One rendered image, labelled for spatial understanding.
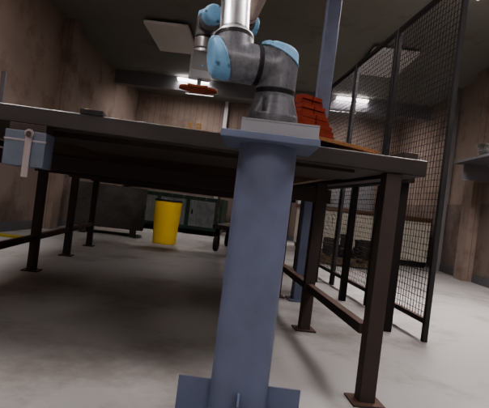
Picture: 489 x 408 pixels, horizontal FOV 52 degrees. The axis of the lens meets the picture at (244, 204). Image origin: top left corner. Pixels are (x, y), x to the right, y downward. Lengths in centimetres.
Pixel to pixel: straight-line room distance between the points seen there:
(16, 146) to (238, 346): 99
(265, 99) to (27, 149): 84
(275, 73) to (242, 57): 11
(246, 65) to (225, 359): 82
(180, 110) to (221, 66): 1051
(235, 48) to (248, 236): 52
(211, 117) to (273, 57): 1037
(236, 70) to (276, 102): 14
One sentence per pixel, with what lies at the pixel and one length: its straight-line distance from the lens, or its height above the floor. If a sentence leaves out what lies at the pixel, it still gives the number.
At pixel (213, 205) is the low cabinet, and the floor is 61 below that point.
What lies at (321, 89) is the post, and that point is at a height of 162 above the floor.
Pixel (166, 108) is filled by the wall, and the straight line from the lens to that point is 1199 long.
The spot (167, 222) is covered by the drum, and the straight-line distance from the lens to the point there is 703.
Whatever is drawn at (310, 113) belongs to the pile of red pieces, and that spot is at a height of 121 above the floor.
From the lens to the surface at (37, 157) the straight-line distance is 182.
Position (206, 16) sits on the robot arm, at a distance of 196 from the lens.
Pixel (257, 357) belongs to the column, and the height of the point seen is 25.
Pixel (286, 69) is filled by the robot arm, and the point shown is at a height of 107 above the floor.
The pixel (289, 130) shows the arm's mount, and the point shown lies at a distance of 140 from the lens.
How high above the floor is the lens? 67
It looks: level
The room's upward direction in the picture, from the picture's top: 7 degrees clockwise
